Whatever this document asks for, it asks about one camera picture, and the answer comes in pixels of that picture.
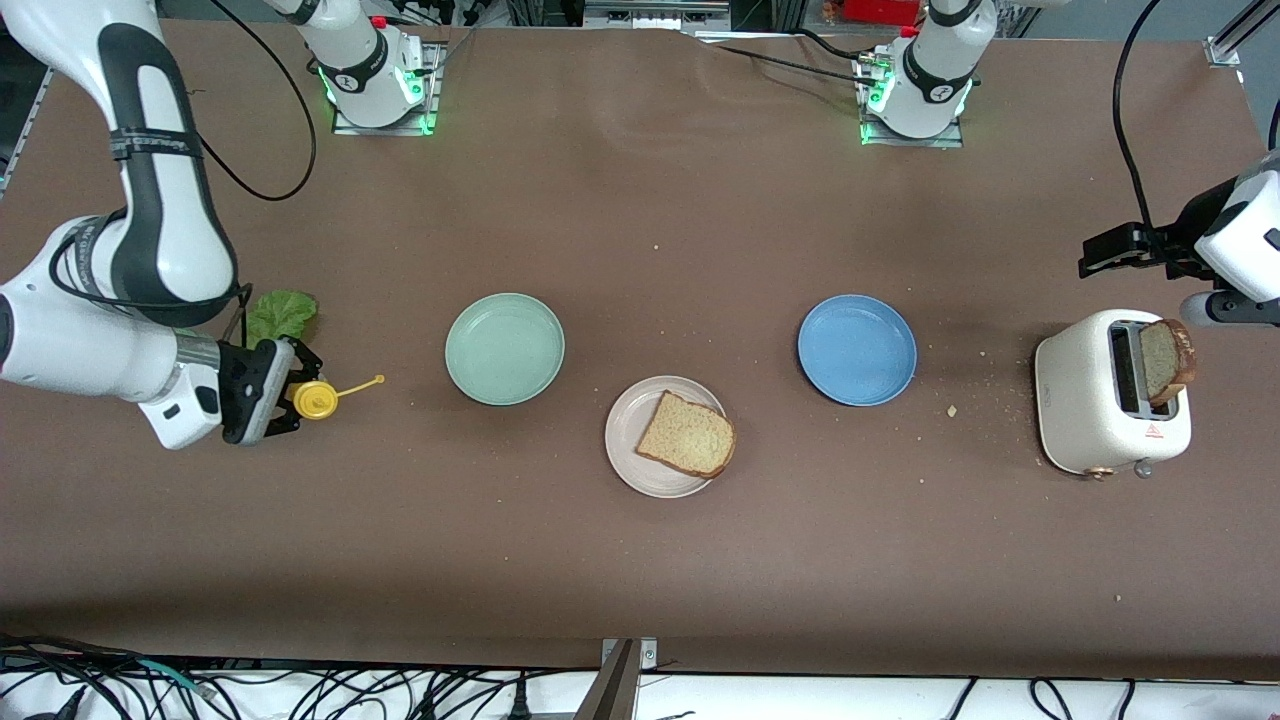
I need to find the yellow squeeze bottle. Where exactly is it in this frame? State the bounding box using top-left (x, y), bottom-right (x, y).
top-left (292, 374), bottom-right (386, 422)

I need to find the green lettuce leaf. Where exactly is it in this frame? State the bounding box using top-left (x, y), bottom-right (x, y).
top-left (245, 290), bottom-right (319, 349)

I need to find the brown bread slice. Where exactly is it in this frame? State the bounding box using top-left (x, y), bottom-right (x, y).
top-left (1140, 318), bottom-right (1198, 407)
top-left (635, 390), bottom-right (737, 479)

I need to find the mint green plate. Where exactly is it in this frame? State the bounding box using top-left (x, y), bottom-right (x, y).
top-left (445, 292), bottom-right (566, 407)

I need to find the blue plate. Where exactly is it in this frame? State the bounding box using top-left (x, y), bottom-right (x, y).
top-left (797, 294), bottom-right (918, 407)

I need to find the beige plate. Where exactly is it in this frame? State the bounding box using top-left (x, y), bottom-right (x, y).
top-left (604, 375), bottom-right (731, 499)

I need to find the white toaster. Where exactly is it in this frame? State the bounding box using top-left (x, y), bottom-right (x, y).
top-left (1035, 308), bottom-right (1193, 481)

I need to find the red box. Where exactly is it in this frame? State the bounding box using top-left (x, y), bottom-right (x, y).
top-left (825, 0), bottom-right (931, 26)

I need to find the grey power strip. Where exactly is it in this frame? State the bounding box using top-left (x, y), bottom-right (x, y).
top-left (583, 0), bottom-right (733, 31)

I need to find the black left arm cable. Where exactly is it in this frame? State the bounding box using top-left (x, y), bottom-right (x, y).
top-left (1112, 0), bottom-right (1171, 231)

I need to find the aluminium frame profile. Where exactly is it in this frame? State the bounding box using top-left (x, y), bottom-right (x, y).
top-left (1205, 0), bottom-right (1280, 69)

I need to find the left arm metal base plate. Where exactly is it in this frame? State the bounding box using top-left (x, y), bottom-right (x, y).
top-left (858, 50), bottom-right (966, 149)

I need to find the black cable bundle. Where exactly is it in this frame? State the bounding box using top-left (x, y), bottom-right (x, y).
top-left (0, 630), bottom-right (601, 720)

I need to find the teal cable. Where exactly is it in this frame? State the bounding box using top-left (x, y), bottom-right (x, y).
top-left (138, 658), bottom-right (217, 698)

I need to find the aluminium table frame rail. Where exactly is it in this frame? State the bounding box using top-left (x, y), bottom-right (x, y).
top-left (0, 65), bottom-right (49, 201)

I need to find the black table cable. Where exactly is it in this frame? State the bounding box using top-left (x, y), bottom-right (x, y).
top-left (690, 28), bottom-right (881, 86)

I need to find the grey metal bracket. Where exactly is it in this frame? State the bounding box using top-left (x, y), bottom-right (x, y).
top-left (572, 637), bottom-right (659, 720)

